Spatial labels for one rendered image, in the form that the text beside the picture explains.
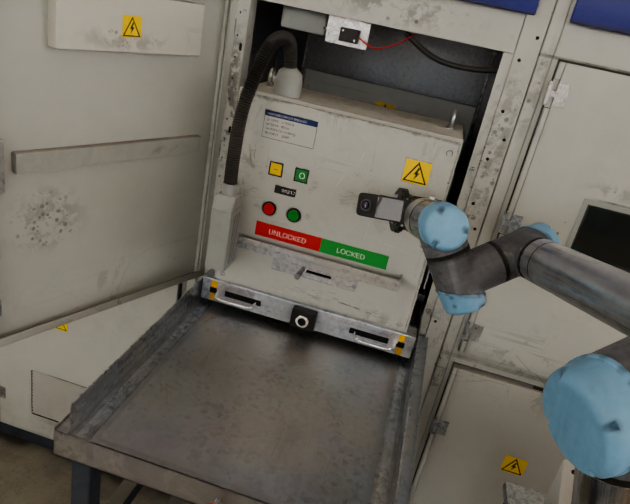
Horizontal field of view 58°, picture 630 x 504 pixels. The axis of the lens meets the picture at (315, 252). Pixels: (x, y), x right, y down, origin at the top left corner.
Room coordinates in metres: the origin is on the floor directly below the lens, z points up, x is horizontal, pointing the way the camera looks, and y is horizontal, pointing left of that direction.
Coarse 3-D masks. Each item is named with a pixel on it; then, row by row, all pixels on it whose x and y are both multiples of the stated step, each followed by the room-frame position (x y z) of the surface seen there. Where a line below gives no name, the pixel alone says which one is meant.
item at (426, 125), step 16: (272, 96) 1.26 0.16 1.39; (304, 96) 1.34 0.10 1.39; (320, 96) 1.39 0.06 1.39; (336, 96) 1.44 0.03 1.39; (336, 112) 1.23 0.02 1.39; (352, 112) 1.26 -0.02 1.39; (368, 112) 1.31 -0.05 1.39; (384, 112) 1.35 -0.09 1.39; (400, 112) 1.40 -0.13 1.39; (416, 128) 1.21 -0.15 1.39; (432, 128) 1.27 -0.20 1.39
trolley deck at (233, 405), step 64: (256, 320) 1.23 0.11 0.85; (192, 384) 0.94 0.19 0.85; (256, 384) 0.98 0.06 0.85; (320, 384) 1.03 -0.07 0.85; (384, 384) 1.08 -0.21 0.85; (64, 448) 0.75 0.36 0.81; (128, 448) 0.74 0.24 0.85; (192, 448) 0.77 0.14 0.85; (256, 448) 0.80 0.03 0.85; (320, 448) 0.84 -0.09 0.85
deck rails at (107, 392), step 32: (192, 288) 1.21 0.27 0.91; (160, 320) 1.05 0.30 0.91; (192, 320) 1.17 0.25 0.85; (128, 352) 0.92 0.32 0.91; (160, 352) 1.02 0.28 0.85; (416, 352) 1.13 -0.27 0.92; (96, 384) 0.81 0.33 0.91; (128, 384) 0.90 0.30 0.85; (96, 416) 0.80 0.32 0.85; (384, 448) 0.87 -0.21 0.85; (384, 480) 0.79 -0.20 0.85
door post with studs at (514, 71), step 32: (544, 0) 1.32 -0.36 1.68; (544, 32) 1.32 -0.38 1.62; (512, 64) 1.33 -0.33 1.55; (512, 96) 1.32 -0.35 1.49; (480, 128) 1.33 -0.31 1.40; (512, 128) 1.32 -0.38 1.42; (480, 160) 1.33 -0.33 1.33; (480, 192) 1.32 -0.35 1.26; (480, 224) 1.32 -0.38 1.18; (448, 320) 1.32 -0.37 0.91
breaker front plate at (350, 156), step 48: (288, 144) 1.25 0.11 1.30; (336, 144) 1.23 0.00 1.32; (384, 144) 1.21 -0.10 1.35; (432, 144) 1.20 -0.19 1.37; (240, 192) 1.26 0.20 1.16; (336, 192) 1.23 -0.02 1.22; (384, 192) 1.21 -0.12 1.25; (432, 192) 1.20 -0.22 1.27; (336, 240) 1.22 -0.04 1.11; (384, 240) 1.21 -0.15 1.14; (288, 288) 1.24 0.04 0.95; (336, 288) 1.22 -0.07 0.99; (384, 288) 1.20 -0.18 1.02
